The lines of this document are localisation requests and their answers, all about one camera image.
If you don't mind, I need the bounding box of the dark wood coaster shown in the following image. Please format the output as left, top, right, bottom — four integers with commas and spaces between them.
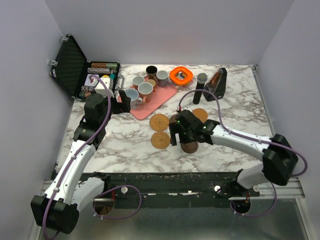
180, 141, 199, 154
169, 114, 177, 124

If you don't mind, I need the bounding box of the light blue mug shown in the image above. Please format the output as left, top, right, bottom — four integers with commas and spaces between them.
125, 88, 143, 109

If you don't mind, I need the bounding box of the small tan cup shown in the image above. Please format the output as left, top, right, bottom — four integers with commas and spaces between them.
146, 79, 156, 88

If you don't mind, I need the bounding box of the grey mug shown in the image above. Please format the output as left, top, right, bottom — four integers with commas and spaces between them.
156, 70, 172, 88

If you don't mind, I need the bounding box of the large woven rattan coaster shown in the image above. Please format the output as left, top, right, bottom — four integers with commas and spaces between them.
149, 113, 170, 132

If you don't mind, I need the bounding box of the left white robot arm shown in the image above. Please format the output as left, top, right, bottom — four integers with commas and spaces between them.
30, 90, 131, 234

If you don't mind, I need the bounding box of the light wood coaster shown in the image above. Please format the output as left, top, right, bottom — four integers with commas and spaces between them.
192, 108, 208, 123

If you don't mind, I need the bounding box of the pink mug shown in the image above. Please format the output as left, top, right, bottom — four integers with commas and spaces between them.
132, 76, 145, 90
137, 82, 154, 103

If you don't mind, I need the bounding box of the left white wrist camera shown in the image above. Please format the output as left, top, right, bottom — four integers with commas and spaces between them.
94, 76, 115, 98

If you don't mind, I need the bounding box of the pink mug front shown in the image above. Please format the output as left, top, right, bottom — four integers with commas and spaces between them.
137, 82, 154, 103

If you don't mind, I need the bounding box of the black gold mug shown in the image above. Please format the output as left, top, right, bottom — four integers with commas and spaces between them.
145, 65, 158, 80

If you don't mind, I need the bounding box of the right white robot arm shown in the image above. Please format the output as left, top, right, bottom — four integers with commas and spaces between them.
168, 109, 298, 196

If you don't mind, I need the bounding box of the black poker chip case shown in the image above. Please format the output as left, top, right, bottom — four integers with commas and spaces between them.
49, 34, 121, 101

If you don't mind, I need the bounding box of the pink mug back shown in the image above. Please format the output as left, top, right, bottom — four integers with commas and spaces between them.
132, 76, 145, 90

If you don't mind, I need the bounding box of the small woven rattan coaster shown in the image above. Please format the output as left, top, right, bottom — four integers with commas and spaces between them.
150, 131, 171, 149

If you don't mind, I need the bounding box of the pink serving tray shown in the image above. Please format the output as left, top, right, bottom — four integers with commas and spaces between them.
130, 84, 177, 120

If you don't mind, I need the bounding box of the orange lid container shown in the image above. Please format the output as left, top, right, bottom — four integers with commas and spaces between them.
169, 66, 194, 88

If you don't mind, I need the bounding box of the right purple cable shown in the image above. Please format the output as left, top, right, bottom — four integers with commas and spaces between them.
176, 89, 309, 218

